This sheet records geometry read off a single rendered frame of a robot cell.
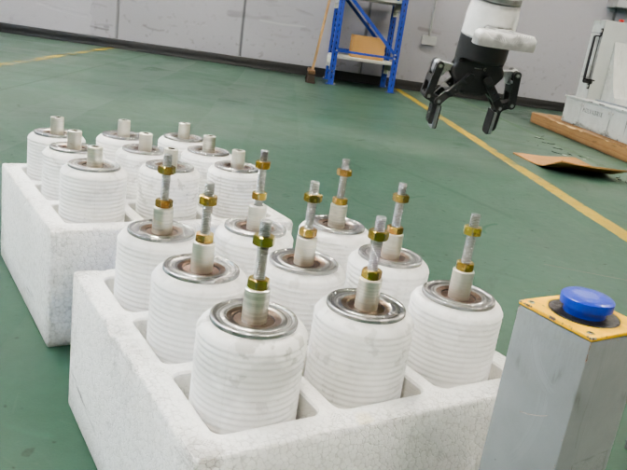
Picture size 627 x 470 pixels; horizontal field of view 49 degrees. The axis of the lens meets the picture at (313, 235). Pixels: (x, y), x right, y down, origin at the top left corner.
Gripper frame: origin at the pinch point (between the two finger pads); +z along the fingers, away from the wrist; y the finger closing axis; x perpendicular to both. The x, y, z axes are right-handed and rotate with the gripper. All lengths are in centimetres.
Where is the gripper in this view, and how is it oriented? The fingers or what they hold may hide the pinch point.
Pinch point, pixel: (459, 126)
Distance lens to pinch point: 111.4
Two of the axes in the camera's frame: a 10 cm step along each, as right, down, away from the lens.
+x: 1.5, 5.1, -8.4
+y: -9.7, -0.7, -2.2
